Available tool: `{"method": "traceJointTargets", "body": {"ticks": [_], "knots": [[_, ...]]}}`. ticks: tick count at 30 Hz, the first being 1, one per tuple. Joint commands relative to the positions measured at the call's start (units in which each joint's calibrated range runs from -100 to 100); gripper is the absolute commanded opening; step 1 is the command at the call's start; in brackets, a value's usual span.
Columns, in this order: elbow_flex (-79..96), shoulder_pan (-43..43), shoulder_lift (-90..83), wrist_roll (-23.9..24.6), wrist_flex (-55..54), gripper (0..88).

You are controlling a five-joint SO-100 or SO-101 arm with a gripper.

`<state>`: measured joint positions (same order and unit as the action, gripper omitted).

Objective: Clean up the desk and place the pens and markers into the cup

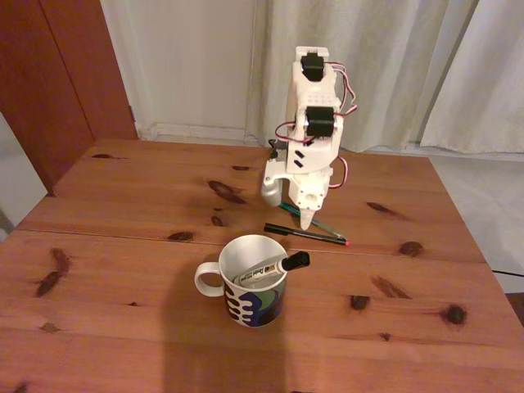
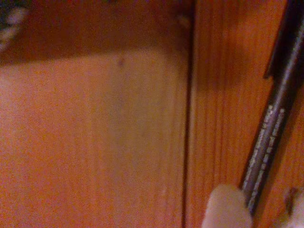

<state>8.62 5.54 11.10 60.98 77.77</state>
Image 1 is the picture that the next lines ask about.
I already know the teal ballpoint pen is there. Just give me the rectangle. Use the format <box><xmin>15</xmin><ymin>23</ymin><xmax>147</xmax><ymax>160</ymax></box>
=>
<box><xmin>279</xmin><ymin>201</ymin><xmax>347</xmax><ymax>239</ymax></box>

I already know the black fineliner pen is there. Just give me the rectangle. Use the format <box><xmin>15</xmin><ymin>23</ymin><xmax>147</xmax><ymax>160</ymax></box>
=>
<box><xmin>264</xmin><ymin>222</ymin><xmax>352</xmax><ymax>247</ymax></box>

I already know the white marker with black cap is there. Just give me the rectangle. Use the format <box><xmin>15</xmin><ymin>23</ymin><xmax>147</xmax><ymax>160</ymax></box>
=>
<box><xmin>233</xmin><ymin>251</ymin><xmax>311</xmax><ymax>287</ymax></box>

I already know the white patterned mug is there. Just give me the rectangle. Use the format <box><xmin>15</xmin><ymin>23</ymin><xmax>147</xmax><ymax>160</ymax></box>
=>
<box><xmin>193</xmin><ymin>233</ymin><xmax>290</xmax><ymax>328</ymax></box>

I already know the white curtain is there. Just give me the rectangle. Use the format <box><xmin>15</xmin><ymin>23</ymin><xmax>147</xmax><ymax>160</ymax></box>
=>
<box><xmin>421</xmin><ymin>0</ymin><xmax>524</xmax><ymax>156</ymax></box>
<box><xmin>249</xmin><ymin>0</ymin><xmax>480</xmax><ymax>152</ymax></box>

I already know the brown wooden door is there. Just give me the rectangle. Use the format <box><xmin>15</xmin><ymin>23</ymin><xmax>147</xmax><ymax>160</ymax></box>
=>
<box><xmin>0</xmin><ymin>0</ymin><xmax>138</xmax><ymax>197</ymax></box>

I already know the black camera cable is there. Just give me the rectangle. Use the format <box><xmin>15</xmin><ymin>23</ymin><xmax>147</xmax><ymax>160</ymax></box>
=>
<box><xmin>268</xmin><ymin>138</ymin><xmax>288</xmax><ymax>163</ymax></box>

